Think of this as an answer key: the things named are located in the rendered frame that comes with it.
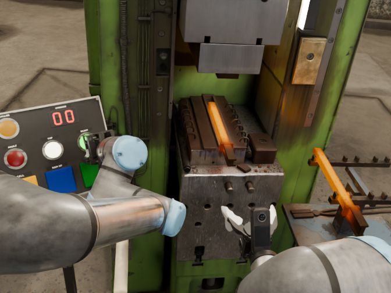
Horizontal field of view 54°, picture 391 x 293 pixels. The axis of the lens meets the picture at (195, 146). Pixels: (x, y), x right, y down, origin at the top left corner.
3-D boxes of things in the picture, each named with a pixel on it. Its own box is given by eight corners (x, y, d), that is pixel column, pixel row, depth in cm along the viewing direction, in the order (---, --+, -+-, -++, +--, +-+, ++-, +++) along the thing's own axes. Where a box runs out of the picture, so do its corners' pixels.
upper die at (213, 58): (259, 74, 122) (265, 45, 117) (197, 72, 119) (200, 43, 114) (232, 34, 157) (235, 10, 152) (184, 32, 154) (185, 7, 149)
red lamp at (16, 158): (24, 168, 105) (21, 155, 103) (6, 168, 105) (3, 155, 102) (27, 161, 108) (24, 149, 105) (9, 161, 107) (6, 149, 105)
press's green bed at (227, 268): (246, 321, 189) (263, 256, 163) (171, 327, 183) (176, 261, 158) (225, 237, 235) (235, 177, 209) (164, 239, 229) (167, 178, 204)
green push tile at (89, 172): (110, 181, 118) (104, 157, 117) (85, 188, 114) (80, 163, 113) (108, 180, 119) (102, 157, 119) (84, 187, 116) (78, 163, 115)
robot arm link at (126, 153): (109, 165, 80) (124, 128, 82) (95, 163, 90) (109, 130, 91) (141, 179, 84) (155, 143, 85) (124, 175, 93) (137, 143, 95)
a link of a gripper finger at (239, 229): (223, 223, 104) (248, 242, 99) (224, 219, 104) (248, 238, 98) (234, 215, 107) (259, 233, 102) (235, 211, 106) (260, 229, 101)
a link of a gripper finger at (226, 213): (212, 222, 110) (236, 242, 105) (214, 207, 107) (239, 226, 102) (220, 218, 112) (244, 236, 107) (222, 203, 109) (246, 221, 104)
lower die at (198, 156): (243, 164, 142) (246, 145, 137) (189, 165, 139) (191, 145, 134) (222, 110, 176) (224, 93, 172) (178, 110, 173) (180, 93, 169)
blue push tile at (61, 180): (77, 190, 113) (71, 165, 112) (51, 198, 109) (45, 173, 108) (75, 189, 114) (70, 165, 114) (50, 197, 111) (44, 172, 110)
